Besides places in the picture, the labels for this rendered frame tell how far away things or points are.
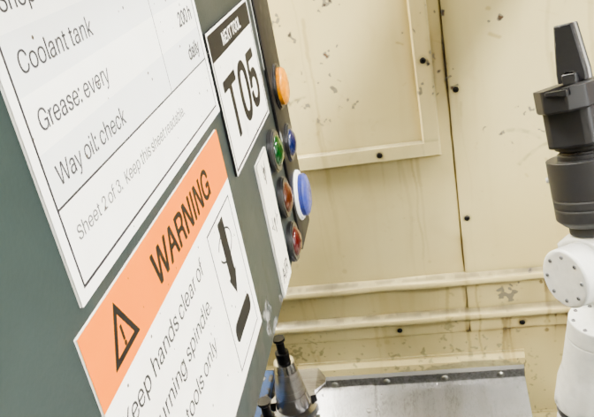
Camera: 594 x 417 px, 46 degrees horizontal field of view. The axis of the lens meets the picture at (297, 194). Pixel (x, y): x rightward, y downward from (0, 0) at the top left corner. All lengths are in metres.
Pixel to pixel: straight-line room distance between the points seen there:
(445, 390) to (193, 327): 1.25
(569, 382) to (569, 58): 0.38
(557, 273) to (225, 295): 0.54
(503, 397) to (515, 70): 0.65
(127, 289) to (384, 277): 1.16
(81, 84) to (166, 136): 0.06
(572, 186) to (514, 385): 0.79
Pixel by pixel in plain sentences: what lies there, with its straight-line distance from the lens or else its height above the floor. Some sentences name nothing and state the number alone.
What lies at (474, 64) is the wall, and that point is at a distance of 1.20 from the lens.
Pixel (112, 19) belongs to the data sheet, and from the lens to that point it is 0.23.
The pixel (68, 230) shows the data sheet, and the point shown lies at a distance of 0.18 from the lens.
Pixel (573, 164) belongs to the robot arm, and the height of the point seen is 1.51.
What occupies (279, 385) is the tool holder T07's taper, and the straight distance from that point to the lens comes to 0.88.
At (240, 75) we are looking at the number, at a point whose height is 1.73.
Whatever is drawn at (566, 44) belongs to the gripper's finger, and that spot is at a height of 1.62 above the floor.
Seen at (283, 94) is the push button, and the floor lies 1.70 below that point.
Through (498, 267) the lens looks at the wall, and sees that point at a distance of 1.36.
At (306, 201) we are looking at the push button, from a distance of 0.48.
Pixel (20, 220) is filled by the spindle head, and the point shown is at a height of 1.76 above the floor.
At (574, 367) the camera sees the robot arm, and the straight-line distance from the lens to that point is 0.88.
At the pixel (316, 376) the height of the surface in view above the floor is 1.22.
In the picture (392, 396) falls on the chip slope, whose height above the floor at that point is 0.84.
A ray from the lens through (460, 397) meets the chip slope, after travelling 1.48.
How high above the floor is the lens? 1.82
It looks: 24 degrees down
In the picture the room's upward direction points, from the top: 11 degrees counter-clockwise
